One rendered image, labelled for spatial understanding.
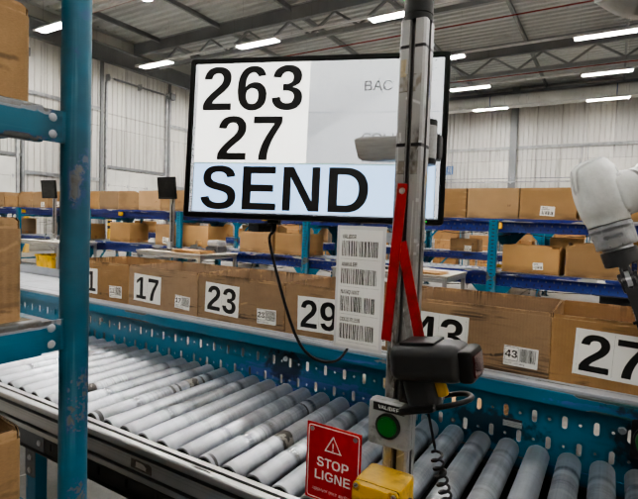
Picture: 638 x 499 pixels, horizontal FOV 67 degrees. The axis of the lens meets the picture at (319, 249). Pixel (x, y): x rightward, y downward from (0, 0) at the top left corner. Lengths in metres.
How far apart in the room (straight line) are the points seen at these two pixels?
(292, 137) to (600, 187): 0.70
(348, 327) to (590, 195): 0.68
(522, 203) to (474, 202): 0.53
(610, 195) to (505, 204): 4.69
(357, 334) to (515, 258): 4.93
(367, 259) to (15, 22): 0.52
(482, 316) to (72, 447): 1.02
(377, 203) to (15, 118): 0.56
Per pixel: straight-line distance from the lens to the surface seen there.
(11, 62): 0.56
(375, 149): 0.87
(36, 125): 0.52
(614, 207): 1.25
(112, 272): 2.22
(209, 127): 0.97
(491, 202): 5.94
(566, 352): 1.32
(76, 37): 0.55
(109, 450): 1.30
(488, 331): 1.34
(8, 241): 0.55
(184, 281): 1.89
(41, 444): 1.55
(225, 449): 1.16
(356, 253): 0.77
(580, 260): 5.58
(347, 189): 0.87
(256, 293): 1.66
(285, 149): 0.91
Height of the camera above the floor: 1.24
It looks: 3 degrees down
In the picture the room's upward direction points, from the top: 2 degrees clockwise
